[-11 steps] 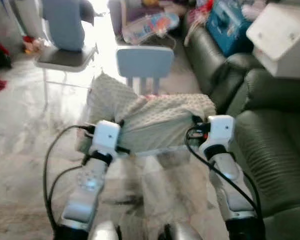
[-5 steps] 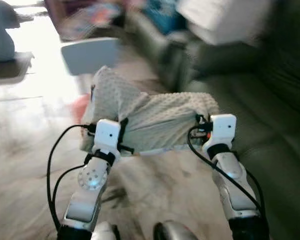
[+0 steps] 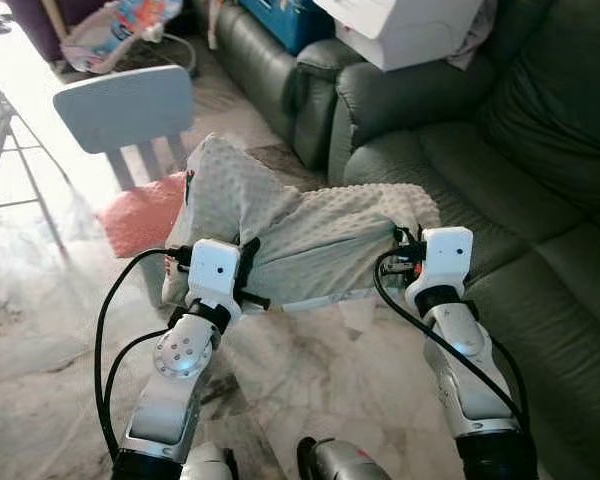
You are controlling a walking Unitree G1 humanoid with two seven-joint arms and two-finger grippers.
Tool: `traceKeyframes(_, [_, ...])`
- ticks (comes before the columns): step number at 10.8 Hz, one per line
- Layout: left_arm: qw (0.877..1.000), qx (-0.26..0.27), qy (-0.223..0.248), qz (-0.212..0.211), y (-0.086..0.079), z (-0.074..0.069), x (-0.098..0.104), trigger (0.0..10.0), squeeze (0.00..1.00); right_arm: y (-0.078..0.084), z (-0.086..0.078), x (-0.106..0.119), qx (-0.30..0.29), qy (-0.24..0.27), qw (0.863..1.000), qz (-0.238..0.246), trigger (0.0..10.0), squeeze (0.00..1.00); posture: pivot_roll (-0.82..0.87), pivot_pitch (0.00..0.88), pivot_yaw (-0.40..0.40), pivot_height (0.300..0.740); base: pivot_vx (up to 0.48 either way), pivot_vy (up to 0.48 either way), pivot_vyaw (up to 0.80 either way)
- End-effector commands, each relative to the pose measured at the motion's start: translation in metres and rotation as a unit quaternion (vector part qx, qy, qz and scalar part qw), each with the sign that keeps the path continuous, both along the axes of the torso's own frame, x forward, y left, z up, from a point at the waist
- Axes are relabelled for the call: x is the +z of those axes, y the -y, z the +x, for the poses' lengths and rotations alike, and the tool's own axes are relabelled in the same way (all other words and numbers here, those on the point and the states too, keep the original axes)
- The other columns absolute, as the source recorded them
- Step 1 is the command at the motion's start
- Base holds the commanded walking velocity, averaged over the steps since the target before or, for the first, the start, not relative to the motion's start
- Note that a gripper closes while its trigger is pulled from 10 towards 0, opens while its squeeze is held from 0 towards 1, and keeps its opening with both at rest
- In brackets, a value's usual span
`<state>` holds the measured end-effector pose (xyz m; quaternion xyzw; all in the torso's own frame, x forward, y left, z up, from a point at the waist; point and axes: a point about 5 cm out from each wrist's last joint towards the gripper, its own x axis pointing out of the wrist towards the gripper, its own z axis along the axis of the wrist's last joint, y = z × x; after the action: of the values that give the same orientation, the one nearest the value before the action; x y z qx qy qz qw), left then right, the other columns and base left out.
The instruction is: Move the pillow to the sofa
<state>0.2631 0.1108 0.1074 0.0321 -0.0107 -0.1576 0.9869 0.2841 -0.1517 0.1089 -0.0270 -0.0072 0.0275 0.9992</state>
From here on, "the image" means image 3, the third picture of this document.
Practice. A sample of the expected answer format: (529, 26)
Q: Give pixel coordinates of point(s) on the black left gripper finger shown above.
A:
(249, 262)

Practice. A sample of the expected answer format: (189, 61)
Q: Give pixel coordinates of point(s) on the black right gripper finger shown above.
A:
(401, 236)

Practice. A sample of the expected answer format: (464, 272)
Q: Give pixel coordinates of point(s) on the beige dotted pillow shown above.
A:
(320, 240)

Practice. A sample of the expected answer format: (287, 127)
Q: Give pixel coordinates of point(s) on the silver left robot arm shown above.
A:
(175, 385)

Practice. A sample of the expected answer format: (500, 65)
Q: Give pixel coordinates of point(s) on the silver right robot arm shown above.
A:
(470, 370)

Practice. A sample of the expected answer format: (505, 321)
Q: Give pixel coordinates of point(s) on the green leather sofa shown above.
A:
(500, 180)

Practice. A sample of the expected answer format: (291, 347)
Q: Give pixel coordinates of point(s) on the pink seat cushion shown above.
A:
(140, 215)

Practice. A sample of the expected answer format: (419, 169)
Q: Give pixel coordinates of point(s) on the silver left robot leg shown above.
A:
(210, 463)

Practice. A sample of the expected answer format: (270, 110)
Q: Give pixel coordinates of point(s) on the silver robot leg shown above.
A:
(210, 463)
(345, 462)

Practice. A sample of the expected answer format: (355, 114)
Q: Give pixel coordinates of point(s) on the silver right robot leg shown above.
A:
(345, 462)

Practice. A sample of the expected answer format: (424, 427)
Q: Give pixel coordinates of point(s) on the light blue child chair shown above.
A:
(125, 108)

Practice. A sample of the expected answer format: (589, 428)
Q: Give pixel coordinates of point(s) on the white box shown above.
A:
(400, 30)

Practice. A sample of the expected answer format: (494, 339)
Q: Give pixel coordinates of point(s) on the blue plastic box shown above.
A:
(285, 22)

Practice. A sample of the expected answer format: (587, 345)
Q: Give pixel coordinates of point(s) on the colourful baby bouncer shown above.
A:
(115, 30)

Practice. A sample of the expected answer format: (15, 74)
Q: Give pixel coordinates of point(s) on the purple furniture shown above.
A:
(40, 20)

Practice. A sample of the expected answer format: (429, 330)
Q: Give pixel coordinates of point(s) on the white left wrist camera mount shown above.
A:
(213, 272)

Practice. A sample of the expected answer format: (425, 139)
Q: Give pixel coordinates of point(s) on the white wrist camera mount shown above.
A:
(213, 272)
(446, 255)

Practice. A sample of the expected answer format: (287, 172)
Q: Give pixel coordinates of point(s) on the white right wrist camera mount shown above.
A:
(446, 255)

